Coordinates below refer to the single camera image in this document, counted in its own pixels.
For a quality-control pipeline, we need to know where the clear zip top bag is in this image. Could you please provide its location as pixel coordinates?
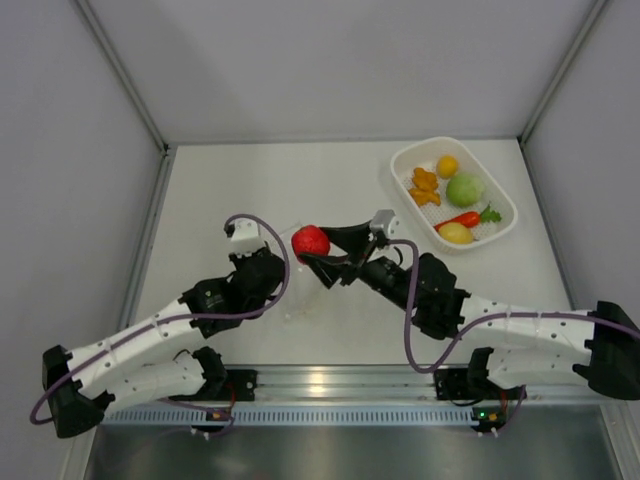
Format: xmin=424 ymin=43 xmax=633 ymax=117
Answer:
xmin=278 ymin=221 xmax=325 ymax=324

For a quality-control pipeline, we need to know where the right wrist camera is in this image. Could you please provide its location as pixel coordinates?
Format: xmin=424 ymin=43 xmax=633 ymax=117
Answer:
xmin=369 ymin=209 xmax=400 ymax=239

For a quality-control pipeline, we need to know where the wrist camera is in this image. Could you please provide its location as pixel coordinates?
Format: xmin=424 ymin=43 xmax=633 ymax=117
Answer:
xmin=224 ymin=218 xmax=265 ymax=257
xmin=369 ymin=209 xmax=400 ymax=239

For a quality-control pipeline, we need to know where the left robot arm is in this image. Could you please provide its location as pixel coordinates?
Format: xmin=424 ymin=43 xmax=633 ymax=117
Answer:
xmin=40 ymin=246 xmax=290 ymax=439

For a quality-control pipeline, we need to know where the aluminium mounting rail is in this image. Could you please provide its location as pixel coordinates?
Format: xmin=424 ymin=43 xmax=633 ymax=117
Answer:
xmin=219 ymin=363 xmax=591 ymax=402

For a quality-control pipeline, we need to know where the fake carrot with green leaves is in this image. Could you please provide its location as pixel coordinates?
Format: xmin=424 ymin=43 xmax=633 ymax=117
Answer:
xmin=434 ymin=204 xmax=502 ymax=231

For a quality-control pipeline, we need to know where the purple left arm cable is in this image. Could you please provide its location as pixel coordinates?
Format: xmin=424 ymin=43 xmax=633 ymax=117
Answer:
xmin=29 ymin=213 xmax=292 ymax=426

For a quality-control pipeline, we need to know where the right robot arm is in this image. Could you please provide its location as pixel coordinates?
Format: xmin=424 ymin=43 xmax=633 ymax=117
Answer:
xmin=291 ymin=224 xmax=639 ymax=401

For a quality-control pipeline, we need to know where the green fake cabbage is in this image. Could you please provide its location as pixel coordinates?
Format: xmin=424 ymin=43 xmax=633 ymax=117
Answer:
xmin=446 ymin=172 xmax=486 ymax=208

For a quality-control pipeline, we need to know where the orange fake fruit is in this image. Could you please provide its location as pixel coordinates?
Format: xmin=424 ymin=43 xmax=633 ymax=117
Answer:
xmin=408 ymin=167 xmax=441 ymax=207

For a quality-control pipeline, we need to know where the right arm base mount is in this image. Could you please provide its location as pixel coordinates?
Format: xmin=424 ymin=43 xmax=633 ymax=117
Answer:
xmin=433 ymin=347 xmax=520 ymax=404

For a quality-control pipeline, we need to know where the yellow fake lemon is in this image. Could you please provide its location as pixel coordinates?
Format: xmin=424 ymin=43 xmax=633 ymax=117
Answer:
xmin=436 ymin=155 xmax=459 ymax=179

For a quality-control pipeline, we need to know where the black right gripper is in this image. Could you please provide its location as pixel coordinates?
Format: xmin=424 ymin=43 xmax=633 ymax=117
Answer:
xmin=302 ymin=219 xmax=420 ymax=313

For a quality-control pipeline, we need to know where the white slotted cable duct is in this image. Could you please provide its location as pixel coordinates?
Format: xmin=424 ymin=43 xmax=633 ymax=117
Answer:
xmin=103 ymin=404 xmax=479 ymax=426

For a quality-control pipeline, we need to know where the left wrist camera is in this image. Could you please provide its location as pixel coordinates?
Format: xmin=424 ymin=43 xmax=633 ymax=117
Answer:
xmin=224 ymin=218 xmax=265 ymax=257

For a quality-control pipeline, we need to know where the white perforated plastic basket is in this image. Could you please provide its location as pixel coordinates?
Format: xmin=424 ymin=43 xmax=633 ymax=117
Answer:
xmin=390 ymin=137 xmax=519 ymax=254

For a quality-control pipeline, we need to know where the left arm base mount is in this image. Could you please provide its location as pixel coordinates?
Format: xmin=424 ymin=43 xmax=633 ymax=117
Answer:
xmin=188 ymin=368 xmax=258 ymax=402

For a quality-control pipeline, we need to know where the yellow fake pear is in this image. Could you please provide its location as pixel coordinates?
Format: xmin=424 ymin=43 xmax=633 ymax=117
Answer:
xmin=438 ymin=222 xmax=474 ymax=245

